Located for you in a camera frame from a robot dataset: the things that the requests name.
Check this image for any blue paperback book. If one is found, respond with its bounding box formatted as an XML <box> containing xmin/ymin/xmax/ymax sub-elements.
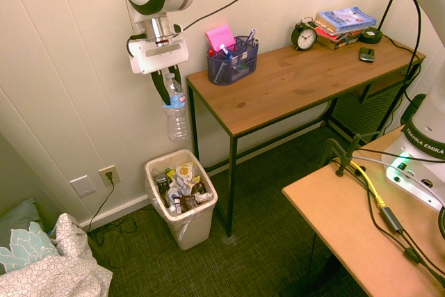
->
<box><xmin>315</xmin><ymin>6</ymin><xmax>378</xmax><ymax>33</ymax></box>

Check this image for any white blank wall plate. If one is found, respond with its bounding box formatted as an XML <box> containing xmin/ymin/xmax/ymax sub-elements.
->
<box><xmin>69</xmin><ymin>175</ymin><xmax>97</xmax><ymax>198</ymax></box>

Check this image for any pink sticky note pad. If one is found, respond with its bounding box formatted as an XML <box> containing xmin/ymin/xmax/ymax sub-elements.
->
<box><xmin>205</xmin><ymin>24</ymin><xmax>236</xmax><ymax>53</ymax></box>

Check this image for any white circle-pattern blanket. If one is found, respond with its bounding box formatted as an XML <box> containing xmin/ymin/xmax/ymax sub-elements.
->
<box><xmin>0</xmin><ymin>212</ymin><xmax>114</xmax><ymax>297</ymax></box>

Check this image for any yellow network cable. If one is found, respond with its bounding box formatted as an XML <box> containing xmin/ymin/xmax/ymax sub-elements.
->
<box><xmin>349</xmin><ymin>159</ymin><xmax>388</xmax><ymax>209</ymax></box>

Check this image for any black lamp stand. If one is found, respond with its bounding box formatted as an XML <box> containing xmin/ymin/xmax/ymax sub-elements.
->
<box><xmin>358</xmin><ymin>0</ymin><xmax>403</xmax><ymax>45</ymax></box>

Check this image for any plywood robot table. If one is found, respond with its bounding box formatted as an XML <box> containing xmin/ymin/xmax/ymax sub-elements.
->
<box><xmin>282</xmin><ymin>125</ymin><xmax>445</xmax><ymax>297</ymax></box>

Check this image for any yellow snack bag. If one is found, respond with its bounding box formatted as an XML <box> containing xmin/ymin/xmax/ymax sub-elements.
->
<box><xmin>172</xmin><ymin>161</ymin><xmax>195</xmax><ymax>187</ymax></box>

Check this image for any brown snack wrapper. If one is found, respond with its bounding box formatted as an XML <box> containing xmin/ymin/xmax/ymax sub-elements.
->
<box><xmin>179</xmin><ymin>194</ymin><xmax>201</xmax><ymax>211</ymax></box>

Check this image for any black alarm clock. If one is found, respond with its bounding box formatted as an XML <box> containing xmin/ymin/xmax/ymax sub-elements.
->
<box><xmin>291</xmin><ymin>17</ymin><xmax>318</xmax><ymax>51</ymax></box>

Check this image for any wooden desk black metal frame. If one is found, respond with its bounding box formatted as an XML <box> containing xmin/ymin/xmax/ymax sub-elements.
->
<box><xmin>185</xmin><ymin>34</ymin><xmax>427</xmax><ymax>238</ymax></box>

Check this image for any black cable adapter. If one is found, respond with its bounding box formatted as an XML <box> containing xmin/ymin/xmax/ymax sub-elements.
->
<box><xmin>380</xmin><ymin>206</ymin><xmax>406</xmax><ymax>234</ymax></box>

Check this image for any red book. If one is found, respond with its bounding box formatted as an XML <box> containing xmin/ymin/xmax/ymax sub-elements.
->
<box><xmin>315</xmin><ymin>25</ymin><xmax>369</xmax><ymax>39</ymax></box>

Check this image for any black power cord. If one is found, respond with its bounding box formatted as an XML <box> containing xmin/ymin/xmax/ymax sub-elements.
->
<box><xmin>85</xmin><ymin>171</ymin><xmax>142</xmax><ymax>246</ymax></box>

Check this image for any white plastic trash bin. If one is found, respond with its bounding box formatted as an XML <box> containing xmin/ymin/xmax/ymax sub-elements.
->
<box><xmin>145</xmin><ymin>149</ymin><xmax>219</xmax><ymax>251</ymax></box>

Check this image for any clear trash bag liner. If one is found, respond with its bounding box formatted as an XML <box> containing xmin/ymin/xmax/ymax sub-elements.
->
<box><xmin>145</xmin><ymin>150</ymin><xmax>218</xmax><ymax>242</ymax></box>

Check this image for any black metal clamp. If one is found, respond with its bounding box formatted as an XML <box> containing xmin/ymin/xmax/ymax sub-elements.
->
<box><xmin>318</xmin><ymin>131</ymin><xmax>382</xmax><ymax>177</ymax></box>

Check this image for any grey cable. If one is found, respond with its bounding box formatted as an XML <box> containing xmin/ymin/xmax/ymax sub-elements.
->
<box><xmin>354</xmin><ymin>155</ymin><xmax>445</xmax><ymax>208</ymax></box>

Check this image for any blue and white marker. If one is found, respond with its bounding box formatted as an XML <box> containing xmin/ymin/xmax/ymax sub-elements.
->
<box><xmin>218</xmin><ymin>43</ymin><xmax>234</xmax><ymax>60</ymax></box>

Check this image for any plain teal pillow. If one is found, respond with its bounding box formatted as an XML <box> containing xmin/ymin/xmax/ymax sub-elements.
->
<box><xmin>0</xmin><ymin>198</ymin><xmax>45</xmax><ymax>234</ymax></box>

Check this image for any blue mesh desk organizer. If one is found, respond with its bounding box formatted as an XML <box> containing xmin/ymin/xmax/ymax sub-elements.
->
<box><xmin>207</xmin><ymin>35</ymin><xmax>260</xmax><ymax>86</ymax></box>

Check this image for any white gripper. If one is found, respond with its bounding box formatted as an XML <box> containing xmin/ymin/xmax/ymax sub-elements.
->
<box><xmin>129</xmin><ymin>35</ymin><xmax>190</xmax><ymax>106</ymax></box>

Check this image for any beige wall power outlet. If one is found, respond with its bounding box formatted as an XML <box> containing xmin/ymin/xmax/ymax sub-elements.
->
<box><xmin>98</xmin><ymin>165</ymin><xmax>122</xmax><ymax>187</ymax></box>

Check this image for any black mobile phone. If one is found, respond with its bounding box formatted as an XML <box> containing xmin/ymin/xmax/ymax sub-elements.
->
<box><xmin>359</xmin><ymin>47</ymin><xmax>376</xmax><ymax>63</ymax></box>

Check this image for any yellow and black book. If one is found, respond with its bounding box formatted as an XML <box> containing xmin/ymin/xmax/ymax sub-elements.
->
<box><xmin>316</xmin><ymin>31</ymin><xmax>361</xmax><ymax>51</ymax></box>

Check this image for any teal floral pillow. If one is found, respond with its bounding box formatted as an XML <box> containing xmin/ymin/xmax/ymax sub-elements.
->
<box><xmin>0</xmin><ymin>221</ymin><xmax>60</xmax><ymax>275</ymax></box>

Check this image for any black lamp cord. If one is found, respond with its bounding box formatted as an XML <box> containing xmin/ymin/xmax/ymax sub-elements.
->
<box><xmin>381</xmin><ymin>34</ymin><xmax>423</xmax><ymax>79</ymax></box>

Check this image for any clear plastic water bottle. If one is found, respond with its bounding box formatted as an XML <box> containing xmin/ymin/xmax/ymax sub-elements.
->
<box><xmin>162</xmin><ymin>72</ymin><xmax>191</xmax><ymax>143</ymax></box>

